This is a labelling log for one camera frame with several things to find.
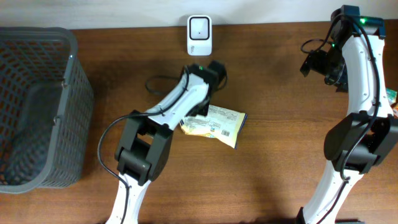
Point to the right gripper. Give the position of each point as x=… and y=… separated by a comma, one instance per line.
x=313, y=62

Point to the yellow wet wipes pack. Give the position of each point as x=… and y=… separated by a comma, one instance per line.
x=220, y=123

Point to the green tissue pack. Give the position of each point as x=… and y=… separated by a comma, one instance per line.
x=391, y=96

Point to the orange tissue pack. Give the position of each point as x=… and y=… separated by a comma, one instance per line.
x=395, y=109

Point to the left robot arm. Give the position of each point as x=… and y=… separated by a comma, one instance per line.
x=144, y=146

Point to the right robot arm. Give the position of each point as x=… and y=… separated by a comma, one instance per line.
x=368, y=133

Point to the white barcode scanner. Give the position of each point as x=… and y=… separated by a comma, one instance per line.
x=199, y=35

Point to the grey plastic basket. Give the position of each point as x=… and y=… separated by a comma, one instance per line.
x=46, y=109

